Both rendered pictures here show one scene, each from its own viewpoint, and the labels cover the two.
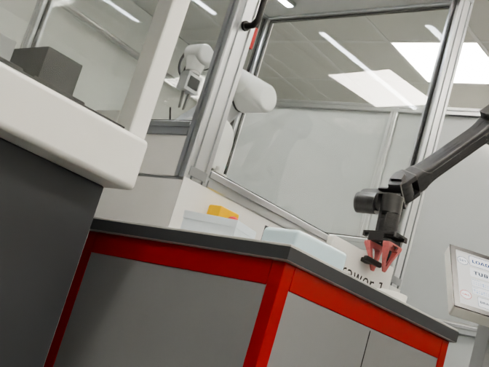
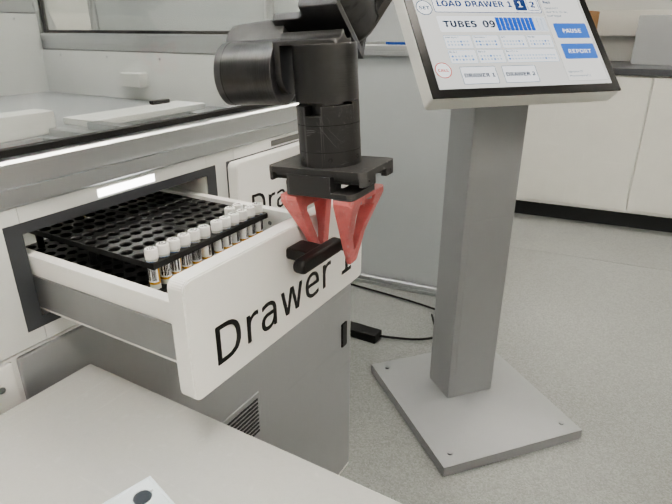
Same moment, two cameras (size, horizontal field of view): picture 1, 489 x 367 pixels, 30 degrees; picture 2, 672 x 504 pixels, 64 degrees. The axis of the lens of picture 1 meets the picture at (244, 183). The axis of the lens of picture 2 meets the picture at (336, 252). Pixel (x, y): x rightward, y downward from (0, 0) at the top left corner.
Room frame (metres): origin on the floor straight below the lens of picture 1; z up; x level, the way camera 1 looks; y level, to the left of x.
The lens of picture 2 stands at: (1.84, -0.27, 1.11)
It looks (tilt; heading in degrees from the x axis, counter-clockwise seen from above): 23 degrees down; 346
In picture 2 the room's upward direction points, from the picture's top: straight up
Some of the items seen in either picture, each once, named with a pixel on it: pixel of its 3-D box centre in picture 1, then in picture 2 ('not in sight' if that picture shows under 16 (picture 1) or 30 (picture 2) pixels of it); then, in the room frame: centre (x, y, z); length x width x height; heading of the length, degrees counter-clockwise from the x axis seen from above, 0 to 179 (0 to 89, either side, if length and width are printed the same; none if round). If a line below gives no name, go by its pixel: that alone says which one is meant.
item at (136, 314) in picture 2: not in sight; (143, 245); (2.47, -0.20, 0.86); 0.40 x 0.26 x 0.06; 45
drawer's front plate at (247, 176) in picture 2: not in sight; (291, 178); (2.70, -0.42, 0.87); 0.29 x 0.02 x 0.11; 135
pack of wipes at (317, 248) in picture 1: (303, 250); not in sight; (1.71, -0.14, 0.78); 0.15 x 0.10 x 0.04; 131
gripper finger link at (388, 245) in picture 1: (382, 253); (337, 215); (2.32, -0.39, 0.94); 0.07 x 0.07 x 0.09; 46
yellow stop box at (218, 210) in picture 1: (221, 223); not in sight; (2.23, 0.03, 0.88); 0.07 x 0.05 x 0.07; 135
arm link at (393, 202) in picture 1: (389, 204); (319, 72); (2.33, -0.38, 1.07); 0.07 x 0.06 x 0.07; 55
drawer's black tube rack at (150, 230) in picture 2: not in sight; (148, 243); (2.47, -0.20, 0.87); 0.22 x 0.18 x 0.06; 45
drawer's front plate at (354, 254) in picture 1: (357, 271); (287, 276); (2.33, -0.34, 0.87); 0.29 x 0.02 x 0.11; 135
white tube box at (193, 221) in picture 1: (217, 232); not in sight; (1.83, 0.02, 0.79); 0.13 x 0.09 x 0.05; 60
